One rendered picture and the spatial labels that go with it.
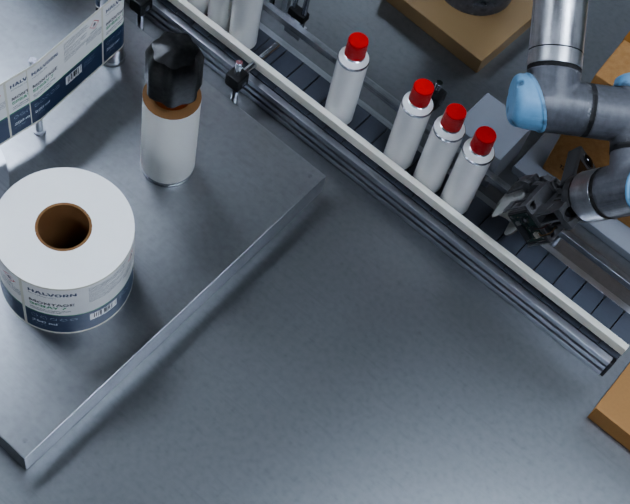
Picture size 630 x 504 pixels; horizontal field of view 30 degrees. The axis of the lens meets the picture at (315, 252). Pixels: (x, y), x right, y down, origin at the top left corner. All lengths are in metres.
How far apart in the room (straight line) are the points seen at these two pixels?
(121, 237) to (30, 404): 0.27
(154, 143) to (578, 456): 0.81
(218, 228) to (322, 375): 0.29
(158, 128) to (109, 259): 0.23
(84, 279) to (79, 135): 0.37
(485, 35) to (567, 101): 0.62
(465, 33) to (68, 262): 0.91
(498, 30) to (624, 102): 0.63
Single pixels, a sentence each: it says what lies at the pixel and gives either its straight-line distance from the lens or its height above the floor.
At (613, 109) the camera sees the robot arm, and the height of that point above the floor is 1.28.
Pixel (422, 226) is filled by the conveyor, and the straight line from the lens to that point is 1.98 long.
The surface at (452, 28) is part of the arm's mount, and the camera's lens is 2.23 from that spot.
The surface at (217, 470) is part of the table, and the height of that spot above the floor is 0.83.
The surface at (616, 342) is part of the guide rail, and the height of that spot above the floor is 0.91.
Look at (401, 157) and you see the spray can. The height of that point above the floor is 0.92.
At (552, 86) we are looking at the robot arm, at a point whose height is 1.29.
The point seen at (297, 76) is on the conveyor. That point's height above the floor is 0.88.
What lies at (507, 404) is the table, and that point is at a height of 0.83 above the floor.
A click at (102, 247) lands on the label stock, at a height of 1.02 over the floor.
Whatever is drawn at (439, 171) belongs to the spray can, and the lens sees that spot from 1.93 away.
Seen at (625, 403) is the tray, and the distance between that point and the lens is 1.97.
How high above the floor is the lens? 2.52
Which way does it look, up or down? 60 degrees down
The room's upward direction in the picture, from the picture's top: 17 degrees clockwise
